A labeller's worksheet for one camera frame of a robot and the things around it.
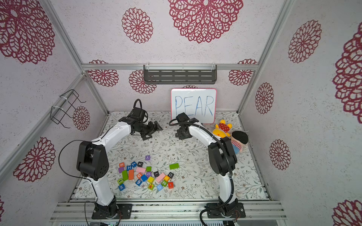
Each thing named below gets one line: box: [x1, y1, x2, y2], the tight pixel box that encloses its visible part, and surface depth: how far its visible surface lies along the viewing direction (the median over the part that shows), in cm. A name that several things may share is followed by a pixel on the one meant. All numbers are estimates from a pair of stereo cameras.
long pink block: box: [155, 172, 166, 184], surface depth 87 cm
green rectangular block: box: [169, 162, 180, 170], surface depth 92 cm
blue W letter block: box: [118, 183, 126, 192], surface depth 83 cm
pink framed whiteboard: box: [170, 88, 217, 124], surface depth 108 cm
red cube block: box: [168, 181, 174, 190], surface depth 83 cm
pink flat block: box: [135, 167, 147, 174], surface depth 90 cm
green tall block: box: [122, 169, 129, 181], surface depth 87 cm
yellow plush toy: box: [212, 119, 233, 138], surface depth 106 cm
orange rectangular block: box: [128, 169, 135, 180], surface depth 89 cm
